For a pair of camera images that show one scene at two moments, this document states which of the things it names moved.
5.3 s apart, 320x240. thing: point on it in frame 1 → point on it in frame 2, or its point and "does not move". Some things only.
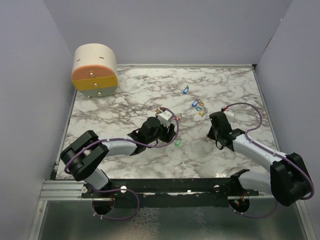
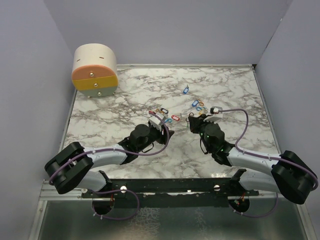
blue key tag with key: (195, 103) does not move
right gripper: (211, 134) → (196, 122)
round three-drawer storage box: (95, 72) does not move
